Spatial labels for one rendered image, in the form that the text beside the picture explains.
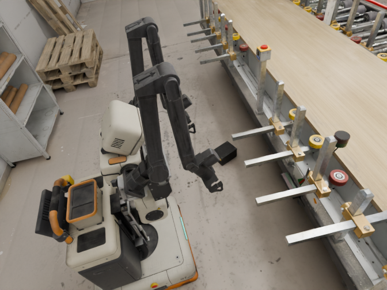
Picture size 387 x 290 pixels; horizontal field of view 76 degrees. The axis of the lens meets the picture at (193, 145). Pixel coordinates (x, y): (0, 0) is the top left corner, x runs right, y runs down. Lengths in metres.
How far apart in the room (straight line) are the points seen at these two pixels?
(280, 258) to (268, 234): 0.19
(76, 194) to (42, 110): 2.61
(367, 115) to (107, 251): 1.62
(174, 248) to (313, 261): 1.00
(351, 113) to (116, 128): 1.36
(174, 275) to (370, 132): 1.45
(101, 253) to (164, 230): 0.65
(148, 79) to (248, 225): 1.69
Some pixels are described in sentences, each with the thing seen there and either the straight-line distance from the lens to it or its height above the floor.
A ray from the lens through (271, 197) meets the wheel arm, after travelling 1.32.
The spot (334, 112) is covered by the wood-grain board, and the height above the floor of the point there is 0.90.
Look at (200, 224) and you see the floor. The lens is 2.20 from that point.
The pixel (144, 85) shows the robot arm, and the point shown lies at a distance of 0.71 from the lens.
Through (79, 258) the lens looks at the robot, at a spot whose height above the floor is 0.81.
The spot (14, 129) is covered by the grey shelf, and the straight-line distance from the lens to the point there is 3.12.
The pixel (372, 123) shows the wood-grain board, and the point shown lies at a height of 0.90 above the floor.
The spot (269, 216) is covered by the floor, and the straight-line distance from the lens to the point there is 2.24.
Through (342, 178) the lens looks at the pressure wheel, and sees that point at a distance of 1.41.
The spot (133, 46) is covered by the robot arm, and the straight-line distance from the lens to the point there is 1.14.
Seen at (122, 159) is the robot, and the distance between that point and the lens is 1.07.
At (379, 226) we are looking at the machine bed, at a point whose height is 0.74.
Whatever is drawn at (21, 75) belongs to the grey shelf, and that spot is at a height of 0.65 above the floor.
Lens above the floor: 1.98
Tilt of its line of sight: 46 degrees down
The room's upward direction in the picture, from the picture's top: 11 degrees counter-clockwise
